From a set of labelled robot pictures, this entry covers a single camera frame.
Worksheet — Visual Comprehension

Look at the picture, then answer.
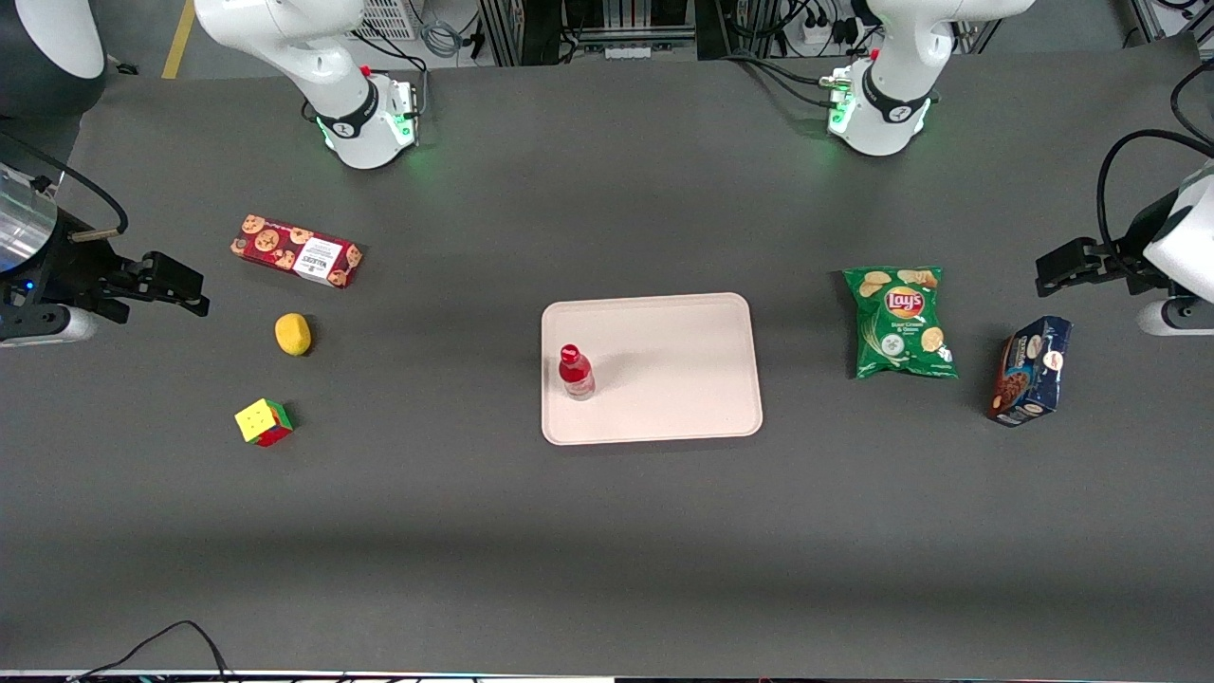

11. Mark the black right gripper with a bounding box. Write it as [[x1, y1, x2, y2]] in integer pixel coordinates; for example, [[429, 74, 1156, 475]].
[[0, 213, 211, 323]]

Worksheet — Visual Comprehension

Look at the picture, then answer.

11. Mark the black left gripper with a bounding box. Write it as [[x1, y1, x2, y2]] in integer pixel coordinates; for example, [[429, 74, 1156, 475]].
[[1036, 193, 1180, 297]]

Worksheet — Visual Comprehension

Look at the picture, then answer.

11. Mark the red coke bottle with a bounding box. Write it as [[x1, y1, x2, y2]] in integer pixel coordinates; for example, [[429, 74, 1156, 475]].
[[558, 343, 597, 401]]

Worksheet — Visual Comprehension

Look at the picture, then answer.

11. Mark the cream plastic tray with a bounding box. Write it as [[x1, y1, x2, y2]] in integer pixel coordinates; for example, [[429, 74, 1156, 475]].
[[541, 292, 763, 446]]

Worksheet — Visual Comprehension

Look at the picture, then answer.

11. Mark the blue chocolate cookie box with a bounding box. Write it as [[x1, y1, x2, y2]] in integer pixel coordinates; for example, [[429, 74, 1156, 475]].
[[984, 316, 1074, 427]]

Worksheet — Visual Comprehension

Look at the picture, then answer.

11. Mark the red cookie box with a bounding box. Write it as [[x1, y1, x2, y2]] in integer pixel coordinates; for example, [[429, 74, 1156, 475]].
[[230, 214, 363, 289]]

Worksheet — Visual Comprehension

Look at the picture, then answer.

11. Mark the yellow lemon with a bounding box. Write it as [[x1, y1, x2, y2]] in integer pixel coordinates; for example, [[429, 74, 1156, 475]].
[[275, 313, 313, 357]]

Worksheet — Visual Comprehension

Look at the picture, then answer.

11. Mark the colourful Rubik's cube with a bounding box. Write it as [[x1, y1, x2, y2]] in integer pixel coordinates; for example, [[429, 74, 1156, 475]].
[[234, 397, 295, 448]]

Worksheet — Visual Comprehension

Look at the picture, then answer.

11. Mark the green Lays chips bag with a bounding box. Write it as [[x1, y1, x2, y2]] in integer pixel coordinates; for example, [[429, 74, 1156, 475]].
[[843, 267, 959, 380]]

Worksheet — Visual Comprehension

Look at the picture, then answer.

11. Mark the white vented box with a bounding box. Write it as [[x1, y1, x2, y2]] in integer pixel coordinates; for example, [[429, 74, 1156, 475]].
[[363, 0, 419, 41]]

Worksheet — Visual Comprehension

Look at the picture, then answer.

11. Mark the white power strip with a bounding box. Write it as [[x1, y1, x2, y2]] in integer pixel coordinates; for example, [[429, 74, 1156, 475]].
[[795, 8, 859, 46]]

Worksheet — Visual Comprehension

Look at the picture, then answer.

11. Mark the aluminium equipment rack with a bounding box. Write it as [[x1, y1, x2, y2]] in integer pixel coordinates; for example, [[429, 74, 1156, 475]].
[[479, 0, 698, 67]]

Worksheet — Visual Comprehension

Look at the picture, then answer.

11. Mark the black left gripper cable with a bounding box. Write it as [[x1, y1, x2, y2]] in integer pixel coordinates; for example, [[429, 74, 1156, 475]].
[[1097, 128, 1214, 276]]

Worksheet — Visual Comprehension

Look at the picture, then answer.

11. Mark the grey capsule wrist camera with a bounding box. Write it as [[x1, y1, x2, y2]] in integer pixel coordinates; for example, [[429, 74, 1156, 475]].
[[1136, 299, 1214, 338], [0, 304, 97, 344]]

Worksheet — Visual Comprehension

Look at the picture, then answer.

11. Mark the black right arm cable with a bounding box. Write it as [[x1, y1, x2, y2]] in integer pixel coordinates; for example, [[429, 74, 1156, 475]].
[[0, 133, 129, 240]]

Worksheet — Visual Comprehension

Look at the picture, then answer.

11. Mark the black looped cable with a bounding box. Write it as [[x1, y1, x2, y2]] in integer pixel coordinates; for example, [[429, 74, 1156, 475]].
[[1171, 59, 1214, 143]]

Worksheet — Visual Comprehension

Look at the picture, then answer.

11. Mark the aluminium frame post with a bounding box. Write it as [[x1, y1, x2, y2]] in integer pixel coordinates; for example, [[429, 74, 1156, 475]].
[[1129, 0, 1214, 44]]

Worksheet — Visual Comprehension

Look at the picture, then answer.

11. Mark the thin black table-edge cable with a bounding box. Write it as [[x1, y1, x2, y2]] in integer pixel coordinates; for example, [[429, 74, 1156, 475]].
[[66, 620, 233, 683]]

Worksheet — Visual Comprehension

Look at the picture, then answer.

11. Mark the black base cable bundle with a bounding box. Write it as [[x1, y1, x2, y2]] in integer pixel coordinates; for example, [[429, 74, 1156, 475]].
[[721, 47, 840, 110]]

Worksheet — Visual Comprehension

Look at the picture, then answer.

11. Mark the grey coiled cable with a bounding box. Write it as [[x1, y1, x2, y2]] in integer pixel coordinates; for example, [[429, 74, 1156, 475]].
[[420, 17, 468, 60]]

